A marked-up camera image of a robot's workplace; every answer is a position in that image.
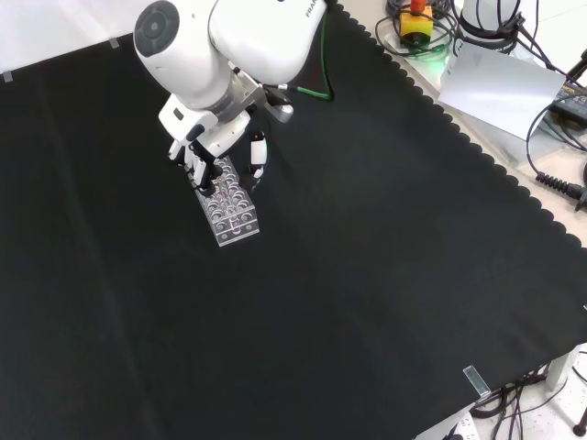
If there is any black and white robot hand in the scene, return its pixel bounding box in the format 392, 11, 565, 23
158, 93, 271, 197

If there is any clear test tube rack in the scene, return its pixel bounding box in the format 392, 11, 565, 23
194, 155, 261, 248

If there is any black bench cloth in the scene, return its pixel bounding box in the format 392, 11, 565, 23
0, 0, 587, 440

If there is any yellow stop button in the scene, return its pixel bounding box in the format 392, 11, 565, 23
397, 0, 435, 48

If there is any pale board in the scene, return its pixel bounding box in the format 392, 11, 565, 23
437, 43, 568, 141

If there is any black power adapter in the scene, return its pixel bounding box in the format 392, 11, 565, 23
548, 81, 587, 121

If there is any white power strip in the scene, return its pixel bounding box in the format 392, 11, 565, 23
438, 411, 479, 440

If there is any white table leg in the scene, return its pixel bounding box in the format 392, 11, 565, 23
544, 344, 581, 391

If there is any black tripod leg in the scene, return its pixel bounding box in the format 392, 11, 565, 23
570, 383, 587, 437

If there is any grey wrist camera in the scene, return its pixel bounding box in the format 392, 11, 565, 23
261, 85, 295, 125

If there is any green cable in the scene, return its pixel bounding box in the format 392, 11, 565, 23
274, 8, 337, 103

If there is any black stop button cable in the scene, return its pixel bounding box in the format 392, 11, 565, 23
374, 0, 461, 57

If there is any black looped cable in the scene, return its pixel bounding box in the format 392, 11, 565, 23
525, 101, 587, 181

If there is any black ribbed cable connector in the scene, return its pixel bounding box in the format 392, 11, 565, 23
535, 170, 587, 208

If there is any black floor cable tangle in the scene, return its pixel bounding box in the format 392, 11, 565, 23
471, 348, 587, 440

